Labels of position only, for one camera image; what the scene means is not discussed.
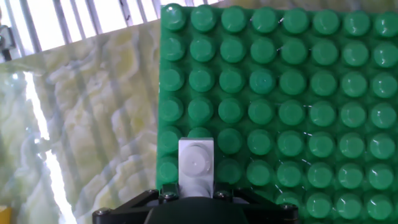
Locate green studded baseplate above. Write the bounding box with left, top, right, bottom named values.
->
left=155, top=2, right=398, bottom=224

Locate green marble pattern mat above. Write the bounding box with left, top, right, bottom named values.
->
left=0, top=0, right=398, bottom=224

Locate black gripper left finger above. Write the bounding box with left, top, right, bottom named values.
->
left=92, top=182, right=180, bottom=224

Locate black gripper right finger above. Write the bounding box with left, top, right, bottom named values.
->
left=213, top=189, right=299, bottom=224

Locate metal camera stand pole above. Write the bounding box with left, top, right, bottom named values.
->
left=0, top=24, right=16, bottom=62

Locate white toy brick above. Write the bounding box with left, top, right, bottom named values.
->
left=178, top=136, right=215, bottom=198

